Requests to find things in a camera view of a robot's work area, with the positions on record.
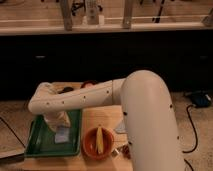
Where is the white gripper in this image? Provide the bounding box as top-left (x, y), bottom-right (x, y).
top-left (44, 111), bottom-right (71, 132)

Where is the light blue sponge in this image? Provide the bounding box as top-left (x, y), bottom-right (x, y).
top-left (55, 126), bottom-right (69, 143)

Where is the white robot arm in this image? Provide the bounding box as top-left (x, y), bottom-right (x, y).
top-left (28, 70), bottom-right (185, 171)

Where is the green plastic tray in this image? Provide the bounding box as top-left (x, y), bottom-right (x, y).
top-left (25, 110), bottom-right (82, 158)

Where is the dark metal cup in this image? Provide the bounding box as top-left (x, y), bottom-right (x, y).
top-left (58, 87), bottom-right (74, 94)

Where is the dark bowl with orange food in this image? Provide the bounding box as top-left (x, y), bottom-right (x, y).
top-left (80, 80), bottom-right (98, 88)

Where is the yellow corn cob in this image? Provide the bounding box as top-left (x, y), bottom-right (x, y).
top-left (96, 126), bottom-right (104, 154)

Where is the wooden board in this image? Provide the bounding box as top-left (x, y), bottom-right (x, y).
top-left (22, 106), bottom-right (133, 171)

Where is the grey blue cloth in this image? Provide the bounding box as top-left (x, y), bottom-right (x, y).
top-left (114, 121), bottom-right (126, 134)

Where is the brown wrapped snack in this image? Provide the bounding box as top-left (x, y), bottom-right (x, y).
top-left (111, 144), bottom-right (131, 159)

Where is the white bottle on shelf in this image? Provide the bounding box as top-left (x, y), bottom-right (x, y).
top-left (83, 0), bottom-right (103, 25)

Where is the blue black device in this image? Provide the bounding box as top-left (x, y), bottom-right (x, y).
top-left (186, 92), bottom-right (212, 108)

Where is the black cable left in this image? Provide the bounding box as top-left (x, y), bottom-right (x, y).
top-left (0, 116), bottom-right (27, 149)

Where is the black cable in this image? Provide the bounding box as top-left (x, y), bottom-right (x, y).
top-left (0, 116), bottom-right (27, 149)
top-left (181, 103), bottom-right (200, 154)

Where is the wooden shelf post left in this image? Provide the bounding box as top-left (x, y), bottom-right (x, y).
top-left (59, 0), bottom-right (73, 31)

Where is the wooden shelf post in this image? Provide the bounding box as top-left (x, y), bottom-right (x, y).
top-left (122, 0), bottom-right (133, 29)
top-left (59, 0), bottom-right (73, 31)

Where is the wooden shelf post right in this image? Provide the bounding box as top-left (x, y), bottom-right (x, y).
top-left (122, 0), bottom-right (133, 29)

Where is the black cable right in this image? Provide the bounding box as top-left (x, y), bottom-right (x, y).
top-left (181, 103), bottom-right (200, 154)

